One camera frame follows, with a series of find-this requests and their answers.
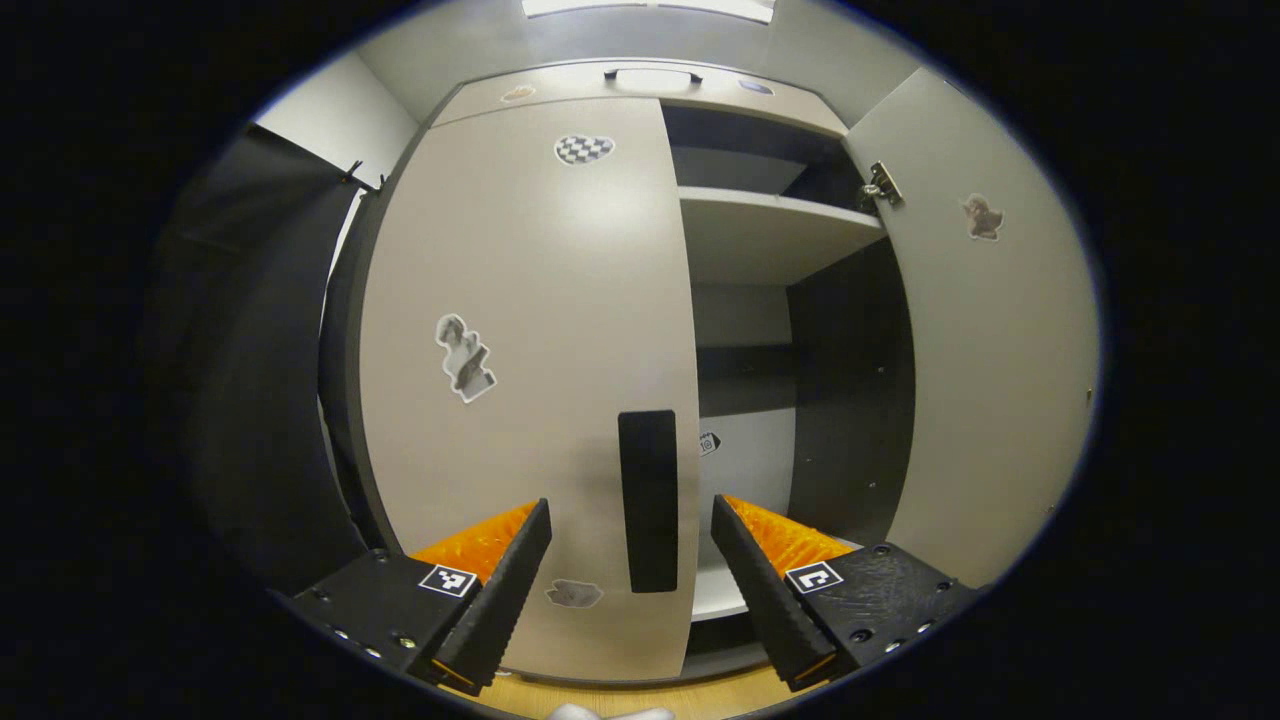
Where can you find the beige double-door shoe cabinet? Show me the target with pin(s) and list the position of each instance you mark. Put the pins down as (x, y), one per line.
(850, 400)

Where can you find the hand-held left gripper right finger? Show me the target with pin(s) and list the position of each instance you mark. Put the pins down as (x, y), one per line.
(765, 600)

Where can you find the large ceiling light panel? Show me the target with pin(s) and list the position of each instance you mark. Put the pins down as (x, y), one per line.
(650, 8)

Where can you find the black backdrop cloth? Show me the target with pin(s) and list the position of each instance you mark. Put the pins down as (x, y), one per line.
(260, 400)

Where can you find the beige cabinet drawer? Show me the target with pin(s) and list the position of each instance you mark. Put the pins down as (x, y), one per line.
(600, 100)

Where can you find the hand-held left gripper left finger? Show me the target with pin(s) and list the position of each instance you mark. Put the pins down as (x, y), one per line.
(500, 600)

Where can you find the white cabinet shelf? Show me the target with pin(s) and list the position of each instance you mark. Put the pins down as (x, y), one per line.
(715, 595)
(770, 235)

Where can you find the beige cabinet door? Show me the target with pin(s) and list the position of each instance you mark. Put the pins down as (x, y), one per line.
(1000, 400)
(550, 300)

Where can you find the metal right door hinge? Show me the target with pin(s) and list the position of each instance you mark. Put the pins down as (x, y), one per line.
(882, 185)

